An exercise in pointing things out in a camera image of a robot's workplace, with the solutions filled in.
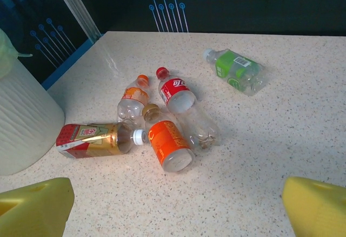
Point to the aluminium frame post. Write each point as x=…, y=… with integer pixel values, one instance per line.
x=75, y=7

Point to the green label plastic bottle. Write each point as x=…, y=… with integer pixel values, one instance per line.
x=235, y=71

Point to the orange label gold cap bottle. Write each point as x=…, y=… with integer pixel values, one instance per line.
x=167, y=142

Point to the red cola plastic bottle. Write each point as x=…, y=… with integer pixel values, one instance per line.
x=178, y=96

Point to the small orange cap bottle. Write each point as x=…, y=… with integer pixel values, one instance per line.
x=133, y=96

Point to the red gold tea bottle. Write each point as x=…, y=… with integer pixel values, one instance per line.
x=92, y=139

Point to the pale yellow plastic bin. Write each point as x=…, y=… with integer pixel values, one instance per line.
x=5, y=56

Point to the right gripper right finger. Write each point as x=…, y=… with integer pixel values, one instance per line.
x=319, y=212

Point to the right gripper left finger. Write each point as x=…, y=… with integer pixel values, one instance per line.
x=35, y=210

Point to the white ribbed waste bin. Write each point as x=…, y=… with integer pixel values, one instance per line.
x=24, y=123

